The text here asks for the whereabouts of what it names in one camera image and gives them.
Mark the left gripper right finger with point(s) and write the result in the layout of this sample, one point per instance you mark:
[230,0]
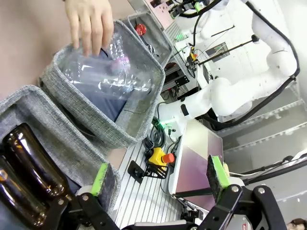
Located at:
[217,172]

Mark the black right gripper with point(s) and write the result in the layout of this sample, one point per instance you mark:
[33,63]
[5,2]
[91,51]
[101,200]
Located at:
[182,8]

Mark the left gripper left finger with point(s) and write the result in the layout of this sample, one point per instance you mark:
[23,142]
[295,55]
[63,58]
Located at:
[98,179]

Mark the crushed red soda can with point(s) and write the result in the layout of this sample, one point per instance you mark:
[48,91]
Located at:
[140,29]

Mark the crushed black drink can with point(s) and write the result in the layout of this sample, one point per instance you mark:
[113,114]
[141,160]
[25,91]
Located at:
[150,49]

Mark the clear bottle with pink label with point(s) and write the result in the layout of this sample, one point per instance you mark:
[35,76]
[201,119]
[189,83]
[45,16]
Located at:
[121,63]

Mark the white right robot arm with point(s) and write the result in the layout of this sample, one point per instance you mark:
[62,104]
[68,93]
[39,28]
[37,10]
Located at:
[227,95]

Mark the grey fabric basket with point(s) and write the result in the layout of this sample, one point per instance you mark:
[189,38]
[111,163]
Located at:
[96,119]
[156,43]
[48,124]

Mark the person's bare hand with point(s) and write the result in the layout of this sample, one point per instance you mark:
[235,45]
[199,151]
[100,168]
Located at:
[91,21]

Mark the silver laptop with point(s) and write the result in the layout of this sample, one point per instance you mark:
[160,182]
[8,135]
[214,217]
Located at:
[196,158]

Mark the black rod with knob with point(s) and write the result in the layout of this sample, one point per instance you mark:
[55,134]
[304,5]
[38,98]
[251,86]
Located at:
[230,49]

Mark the yellow emergency stop button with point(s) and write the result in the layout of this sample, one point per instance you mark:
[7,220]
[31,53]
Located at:
[158,157]

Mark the brown glass bottle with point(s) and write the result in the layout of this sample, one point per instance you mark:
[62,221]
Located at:
[19,196]
[33,158]

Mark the black square mounting plate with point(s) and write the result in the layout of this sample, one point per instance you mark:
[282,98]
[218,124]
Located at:
[181,81]

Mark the person's brown-haired head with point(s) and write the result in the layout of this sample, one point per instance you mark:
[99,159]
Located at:
[298,224]

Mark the aluminium slotted base plate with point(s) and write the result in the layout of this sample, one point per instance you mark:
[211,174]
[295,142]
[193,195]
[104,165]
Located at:
[141,196]

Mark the black clamp mount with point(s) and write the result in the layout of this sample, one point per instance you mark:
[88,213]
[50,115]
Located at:
[189,210]

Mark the black metal bracket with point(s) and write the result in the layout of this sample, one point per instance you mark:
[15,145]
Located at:
[148,171]

